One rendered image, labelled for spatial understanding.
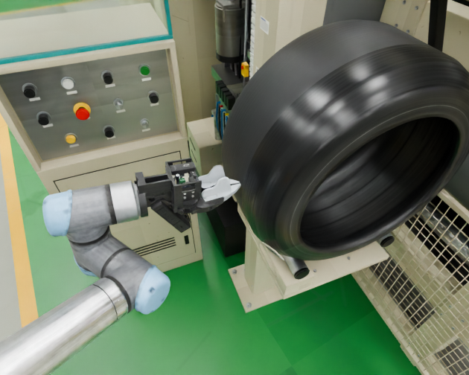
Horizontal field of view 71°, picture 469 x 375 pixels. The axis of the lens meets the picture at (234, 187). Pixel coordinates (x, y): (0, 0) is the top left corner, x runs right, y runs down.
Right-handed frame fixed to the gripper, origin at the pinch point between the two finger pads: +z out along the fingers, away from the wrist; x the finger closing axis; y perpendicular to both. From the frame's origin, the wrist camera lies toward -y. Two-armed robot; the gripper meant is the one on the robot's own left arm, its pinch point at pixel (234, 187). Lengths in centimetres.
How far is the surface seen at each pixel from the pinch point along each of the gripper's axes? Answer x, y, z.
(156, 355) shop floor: 15, -122, -21
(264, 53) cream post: 31.3, 14.8, 19.2
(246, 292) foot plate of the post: 28, -115, 31
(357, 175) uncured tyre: 10, -17, 48
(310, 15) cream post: 25.9, 25.7, 26.5
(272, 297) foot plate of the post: 20, -114, 43
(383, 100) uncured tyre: -10.2, 24.3, 19.3
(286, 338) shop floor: -1, -115, 41
